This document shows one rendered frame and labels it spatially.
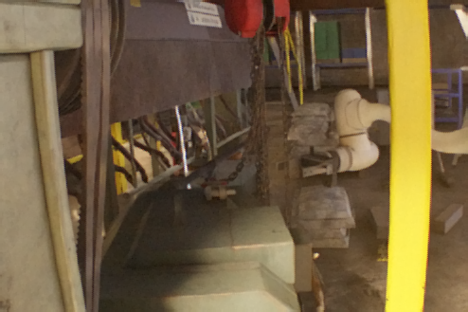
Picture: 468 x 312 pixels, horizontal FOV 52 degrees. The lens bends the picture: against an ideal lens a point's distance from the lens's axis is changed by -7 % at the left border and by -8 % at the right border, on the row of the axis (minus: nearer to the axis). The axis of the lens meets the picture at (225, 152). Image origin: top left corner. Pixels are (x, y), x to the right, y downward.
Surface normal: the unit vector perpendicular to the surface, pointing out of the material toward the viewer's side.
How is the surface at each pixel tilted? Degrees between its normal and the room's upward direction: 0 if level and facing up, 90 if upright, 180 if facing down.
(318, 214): 63
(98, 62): 94
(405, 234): 90
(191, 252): 90
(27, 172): 90
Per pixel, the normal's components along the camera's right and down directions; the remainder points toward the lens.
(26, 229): 0.95, 0.00
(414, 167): -0.31, 0.19
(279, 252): 0.03, 0.18
